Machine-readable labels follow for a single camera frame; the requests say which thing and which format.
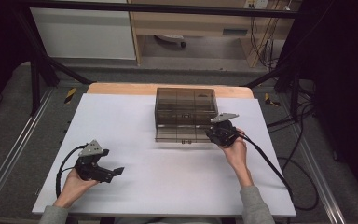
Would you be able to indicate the white cabinet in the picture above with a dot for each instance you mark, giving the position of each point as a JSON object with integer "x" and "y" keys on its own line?
{"x": 84, "y": 34}

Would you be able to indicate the person's left hand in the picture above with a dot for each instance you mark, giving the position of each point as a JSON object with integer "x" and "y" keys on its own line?
{"x": 74, "y": 188}

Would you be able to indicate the black curtain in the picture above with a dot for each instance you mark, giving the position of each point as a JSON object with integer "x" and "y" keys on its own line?
{"x": 341, "y": 77}
{"x": 0, "y": 46}

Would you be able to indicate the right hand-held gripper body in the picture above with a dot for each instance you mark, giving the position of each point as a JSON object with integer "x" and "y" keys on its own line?
{"x": 225, "y": 133}

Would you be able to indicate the black frame bar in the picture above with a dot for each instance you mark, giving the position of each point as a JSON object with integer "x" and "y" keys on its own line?
{"x": 167, "y": 8}

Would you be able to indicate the wooden table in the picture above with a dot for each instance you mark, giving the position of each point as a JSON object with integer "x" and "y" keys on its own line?
{"x": 121, "y": 88}

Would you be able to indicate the white power strip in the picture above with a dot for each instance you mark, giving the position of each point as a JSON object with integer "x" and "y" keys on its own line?
{"x": 258, "y": 3}

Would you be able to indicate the person's right hand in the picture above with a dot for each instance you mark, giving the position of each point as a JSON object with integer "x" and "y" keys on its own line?
{"x": 237, "y": 154}

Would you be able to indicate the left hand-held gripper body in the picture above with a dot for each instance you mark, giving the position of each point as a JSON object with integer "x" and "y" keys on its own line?
{"x": 89, "y": 170}

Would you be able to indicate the white board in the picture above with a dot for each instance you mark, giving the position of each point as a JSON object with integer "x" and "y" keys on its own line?
{"x": 136, "y": 174}

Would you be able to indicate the black metal stand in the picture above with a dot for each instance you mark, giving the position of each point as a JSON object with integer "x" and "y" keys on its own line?
{"x": 295, "y": 90}
{"x": 35, "y": 81}

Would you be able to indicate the wooden desk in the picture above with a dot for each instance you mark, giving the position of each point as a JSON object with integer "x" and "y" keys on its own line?
{"x": 199, "y": 21}

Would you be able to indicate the smoky transparent drawer box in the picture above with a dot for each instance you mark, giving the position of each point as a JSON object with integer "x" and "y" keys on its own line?
{"x": 185, "y": 99}

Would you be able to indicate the yellow black tape strip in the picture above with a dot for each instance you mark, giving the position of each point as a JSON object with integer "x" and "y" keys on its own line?
{"x": 70, "y": 95}
{"x": 270, "y": 101}

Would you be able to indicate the white chair base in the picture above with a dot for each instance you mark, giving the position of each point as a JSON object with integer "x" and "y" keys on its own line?
{"x": 169, "y": 38}

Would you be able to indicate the aluminium rail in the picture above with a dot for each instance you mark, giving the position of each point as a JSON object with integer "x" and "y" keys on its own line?
{"x": 15, "y": 146}
{"x": 320, "y": 180}

